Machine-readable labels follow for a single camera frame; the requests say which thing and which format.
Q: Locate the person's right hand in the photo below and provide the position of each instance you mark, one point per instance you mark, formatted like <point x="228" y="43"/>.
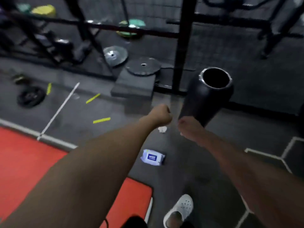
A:
<point x="192" y="130"/>

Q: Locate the person's left hand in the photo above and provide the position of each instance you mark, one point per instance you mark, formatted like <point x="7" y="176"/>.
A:
<point x="158" y="117"/>

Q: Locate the white wet wipe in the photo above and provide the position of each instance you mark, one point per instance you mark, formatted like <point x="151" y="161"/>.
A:
<point x="162" y="129"/>

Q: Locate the pale blue wipes pack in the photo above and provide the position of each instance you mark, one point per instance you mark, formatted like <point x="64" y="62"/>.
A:
<point x="153" y="157"/>

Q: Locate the red mat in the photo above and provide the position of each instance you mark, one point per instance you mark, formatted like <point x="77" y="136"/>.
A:
<point x="23" y="163"/>

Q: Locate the person's left forearm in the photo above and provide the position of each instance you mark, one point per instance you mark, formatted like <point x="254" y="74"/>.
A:
<point x="78" y="182"/>

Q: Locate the person's right forearm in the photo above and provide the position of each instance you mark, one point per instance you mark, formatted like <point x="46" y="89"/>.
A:
<point x="261" y="182"/>

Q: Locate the person's right leg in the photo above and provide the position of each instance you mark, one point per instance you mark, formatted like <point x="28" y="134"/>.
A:
<point x="174" y="220"/>

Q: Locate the black round base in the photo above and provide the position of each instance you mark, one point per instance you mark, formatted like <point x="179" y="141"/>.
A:
<point x="204" y="102"/>

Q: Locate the dark grey flat plate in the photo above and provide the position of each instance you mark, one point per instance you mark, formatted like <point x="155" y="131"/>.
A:
<point x="142" y="66"/>

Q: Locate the yellow tape strip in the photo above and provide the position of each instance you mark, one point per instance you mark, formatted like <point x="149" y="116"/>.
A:
<point x="49" y="89"/>
<point x="93" y="98"/>
<point x="101" y="120"/>

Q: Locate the silver weight plate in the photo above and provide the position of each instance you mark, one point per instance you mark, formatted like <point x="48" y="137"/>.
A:
<point x="115" y="55"/>

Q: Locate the white shoe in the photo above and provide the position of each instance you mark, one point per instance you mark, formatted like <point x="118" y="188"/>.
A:
<point x="183" y="205"/>

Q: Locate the yellow weight plate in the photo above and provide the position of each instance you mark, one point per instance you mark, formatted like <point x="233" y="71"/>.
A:
<point x="124" y="34"/>

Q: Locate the white fluffy padding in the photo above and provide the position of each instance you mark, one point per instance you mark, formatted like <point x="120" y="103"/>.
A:
<point x="149" y="210"/>

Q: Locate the green weight plate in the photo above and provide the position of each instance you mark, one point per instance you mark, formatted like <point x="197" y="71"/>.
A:
<point x="135" y="23"/>
<point x="23" y="7"/>

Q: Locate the black exercise machine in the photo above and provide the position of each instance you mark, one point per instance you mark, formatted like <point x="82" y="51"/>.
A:
<point x="225" y="21"/>

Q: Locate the black weight plate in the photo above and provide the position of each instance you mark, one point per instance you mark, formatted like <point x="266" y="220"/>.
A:
<point x="31" y="97"/>

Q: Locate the gold black dumbbell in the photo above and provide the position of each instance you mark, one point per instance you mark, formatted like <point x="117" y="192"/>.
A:
<point x="20" y="79"/>

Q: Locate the black gym machine frame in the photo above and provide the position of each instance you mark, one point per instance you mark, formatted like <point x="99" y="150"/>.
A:
<point x="184" y="45"/>

